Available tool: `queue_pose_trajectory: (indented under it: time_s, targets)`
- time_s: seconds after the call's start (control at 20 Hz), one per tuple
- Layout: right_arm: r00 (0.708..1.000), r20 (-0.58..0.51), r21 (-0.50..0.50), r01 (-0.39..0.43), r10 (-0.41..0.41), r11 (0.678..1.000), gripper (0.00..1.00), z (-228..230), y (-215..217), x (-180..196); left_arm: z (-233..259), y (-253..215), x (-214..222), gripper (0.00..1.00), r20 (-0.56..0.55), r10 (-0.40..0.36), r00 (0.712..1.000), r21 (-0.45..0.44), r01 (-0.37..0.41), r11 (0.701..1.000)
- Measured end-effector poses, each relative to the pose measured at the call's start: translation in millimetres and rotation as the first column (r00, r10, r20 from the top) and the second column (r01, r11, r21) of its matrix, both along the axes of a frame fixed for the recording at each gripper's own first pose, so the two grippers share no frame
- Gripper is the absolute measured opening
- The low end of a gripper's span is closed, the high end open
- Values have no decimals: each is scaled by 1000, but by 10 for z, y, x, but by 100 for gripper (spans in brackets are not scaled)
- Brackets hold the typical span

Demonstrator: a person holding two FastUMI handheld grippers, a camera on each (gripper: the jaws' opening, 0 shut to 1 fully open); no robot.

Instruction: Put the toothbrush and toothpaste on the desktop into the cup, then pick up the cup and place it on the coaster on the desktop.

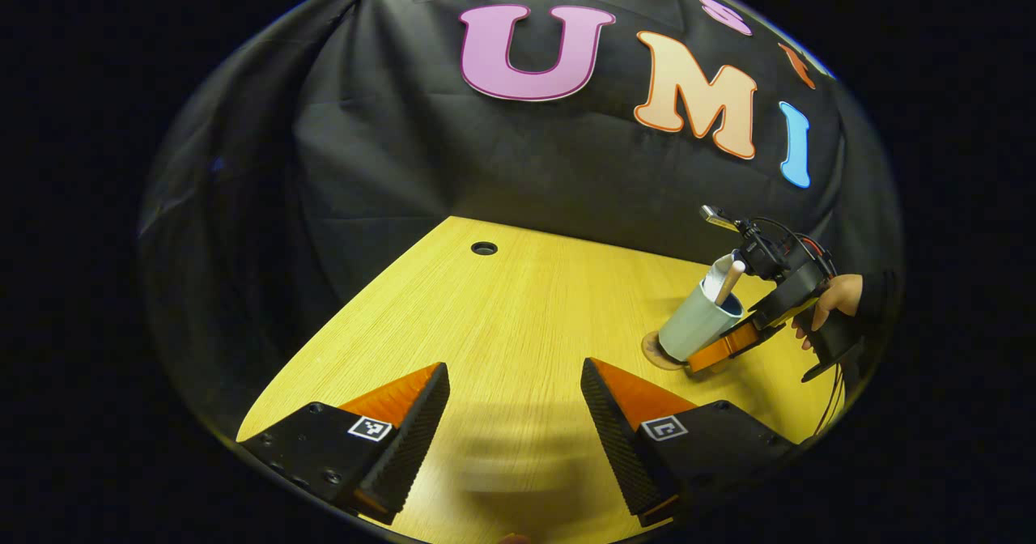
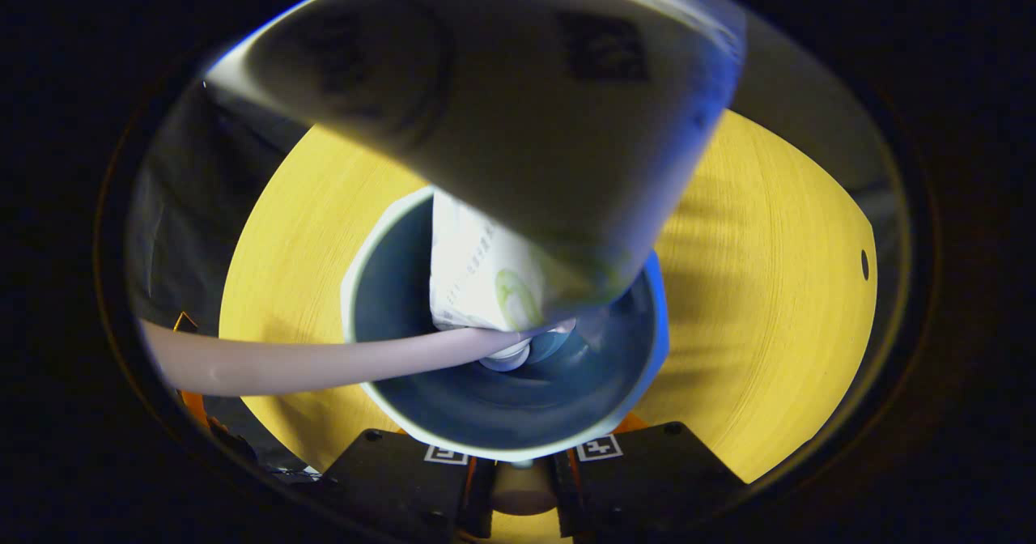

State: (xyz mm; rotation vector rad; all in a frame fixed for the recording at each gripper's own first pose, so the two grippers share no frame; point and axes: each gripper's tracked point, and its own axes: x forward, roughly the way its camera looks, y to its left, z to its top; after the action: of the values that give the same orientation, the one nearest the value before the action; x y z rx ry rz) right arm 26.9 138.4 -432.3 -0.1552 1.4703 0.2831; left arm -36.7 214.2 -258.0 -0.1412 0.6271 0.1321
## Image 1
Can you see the round brown coaster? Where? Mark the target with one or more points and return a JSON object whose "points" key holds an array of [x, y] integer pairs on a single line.
{"points": [[651, 354]]}

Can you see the wooden desktop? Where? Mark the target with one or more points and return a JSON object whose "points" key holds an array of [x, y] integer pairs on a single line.
{"points": [[526, 325]]}

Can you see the white toothpaste tube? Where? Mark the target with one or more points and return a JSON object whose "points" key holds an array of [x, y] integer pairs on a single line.
{"points": [[716, 273]]}

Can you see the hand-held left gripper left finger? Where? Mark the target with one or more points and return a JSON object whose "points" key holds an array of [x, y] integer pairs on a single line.
{"points": [[413, 447]]}

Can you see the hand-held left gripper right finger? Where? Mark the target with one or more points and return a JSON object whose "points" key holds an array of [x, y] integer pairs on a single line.
{"points": [[619, 447]]}

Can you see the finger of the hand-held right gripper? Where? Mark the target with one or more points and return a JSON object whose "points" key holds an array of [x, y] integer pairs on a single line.
{"points": [[720, 350]]}

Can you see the black backdrop cloth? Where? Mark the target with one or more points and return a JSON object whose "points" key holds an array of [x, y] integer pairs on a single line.
{"points": [[388, 163]]}

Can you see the white toothbrush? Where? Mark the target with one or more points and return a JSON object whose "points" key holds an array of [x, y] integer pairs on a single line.
{"points": [[728, 281]]}

